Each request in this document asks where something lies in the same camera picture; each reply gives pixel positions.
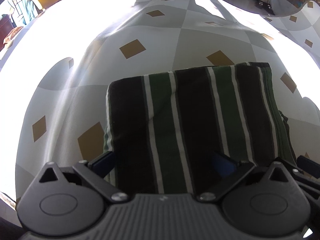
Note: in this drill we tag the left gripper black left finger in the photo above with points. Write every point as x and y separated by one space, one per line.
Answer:
99 167

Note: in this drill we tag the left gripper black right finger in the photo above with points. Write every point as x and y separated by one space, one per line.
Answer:
220 173

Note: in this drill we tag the green black striped garment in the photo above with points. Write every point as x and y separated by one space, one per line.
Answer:
161 126

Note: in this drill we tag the grey checkered table cover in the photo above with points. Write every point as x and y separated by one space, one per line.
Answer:
55 73

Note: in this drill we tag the black shoes pair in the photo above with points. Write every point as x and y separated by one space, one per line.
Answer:
265 6

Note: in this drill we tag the white teal hanging cloth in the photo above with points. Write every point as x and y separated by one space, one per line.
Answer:
20 12

